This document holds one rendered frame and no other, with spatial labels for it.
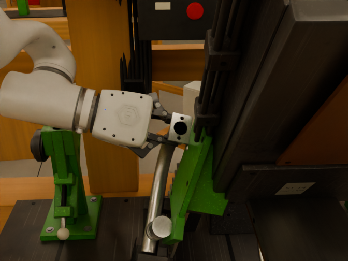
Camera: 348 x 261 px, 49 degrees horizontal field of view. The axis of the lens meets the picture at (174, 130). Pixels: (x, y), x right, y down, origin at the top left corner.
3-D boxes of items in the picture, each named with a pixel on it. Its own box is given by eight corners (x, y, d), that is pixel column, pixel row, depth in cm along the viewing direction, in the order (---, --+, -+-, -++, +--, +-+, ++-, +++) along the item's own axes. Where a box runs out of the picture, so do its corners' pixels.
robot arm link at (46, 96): (82, 99, 76) (71, 139, 72) (14, 83, 74) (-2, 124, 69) (84, 74, 69) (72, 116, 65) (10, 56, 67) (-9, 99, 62)
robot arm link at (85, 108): (71, 127, 65) (88, 130, 65) (83, 80, 67) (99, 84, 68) (72, 138, 73) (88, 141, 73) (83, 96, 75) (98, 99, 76)
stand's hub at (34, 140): (44, 168, 85) (39, 139, 82) (30, 168, 85) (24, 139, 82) (52, 150, 92) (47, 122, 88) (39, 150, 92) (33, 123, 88)
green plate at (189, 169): (214, 241, 70) (255, 145, 61) (171, 234, 69) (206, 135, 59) (207, 201, 80) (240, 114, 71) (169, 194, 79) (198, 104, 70)
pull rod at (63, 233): (69, 242, 86) (65, 223, 83) (56, 243, 86) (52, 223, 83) (73, 225, 91) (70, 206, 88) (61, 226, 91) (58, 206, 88)
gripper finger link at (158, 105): (153, 115, 72) (187, 123, 73) (156, 100, 72) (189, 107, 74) (150, 120, 75) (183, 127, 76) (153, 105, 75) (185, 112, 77)
